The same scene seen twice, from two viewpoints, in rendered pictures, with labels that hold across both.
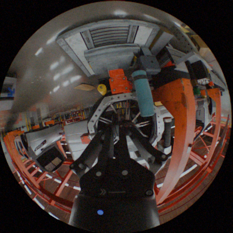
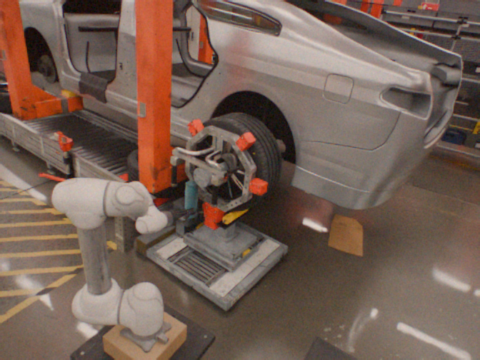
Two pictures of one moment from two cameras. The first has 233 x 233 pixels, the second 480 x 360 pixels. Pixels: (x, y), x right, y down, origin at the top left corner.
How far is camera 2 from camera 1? 206 cm
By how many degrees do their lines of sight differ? 48
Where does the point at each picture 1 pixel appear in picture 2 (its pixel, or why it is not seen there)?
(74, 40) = (221, 287)
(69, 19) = (200, 310)
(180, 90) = (157, 182)
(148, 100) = (187, 196)
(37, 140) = not seen: outside the picture
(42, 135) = not seen: outside the picture
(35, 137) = not seen: outside the picture
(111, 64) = (223, 235)
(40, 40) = (234, 331)
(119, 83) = (210, 213)
